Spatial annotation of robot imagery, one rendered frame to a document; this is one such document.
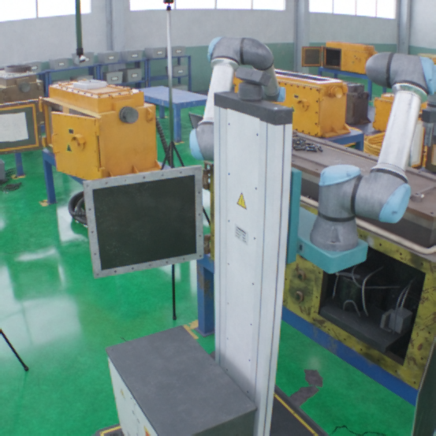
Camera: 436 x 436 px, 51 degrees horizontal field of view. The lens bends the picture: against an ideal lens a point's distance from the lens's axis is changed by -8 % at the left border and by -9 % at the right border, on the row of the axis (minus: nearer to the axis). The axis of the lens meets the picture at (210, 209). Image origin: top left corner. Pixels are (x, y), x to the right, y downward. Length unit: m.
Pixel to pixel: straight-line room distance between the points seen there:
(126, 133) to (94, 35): 7.12
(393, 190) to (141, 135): 3.29
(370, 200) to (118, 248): 1.67
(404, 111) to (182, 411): 1.17
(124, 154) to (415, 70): 3.23
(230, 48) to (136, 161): 2.59
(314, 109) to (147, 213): 3.36
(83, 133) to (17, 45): 6.67
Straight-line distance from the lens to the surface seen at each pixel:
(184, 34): 12.45
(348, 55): 12.86
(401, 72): 1.53
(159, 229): 2.73
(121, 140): 4.31
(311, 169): 2.21
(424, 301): 1.91
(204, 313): 3.26
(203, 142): 1.81
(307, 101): 5.71
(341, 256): 1.45
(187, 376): 1.79
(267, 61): 2.02
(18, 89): 6.94
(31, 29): 10.78
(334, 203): 1.41
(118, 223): 2.65
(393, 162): 1.41
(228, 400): 1.70
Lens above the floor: 2.04
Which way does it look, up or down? 23 degrees down
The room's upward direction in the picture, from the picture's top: 1 degrees counter-clockwise
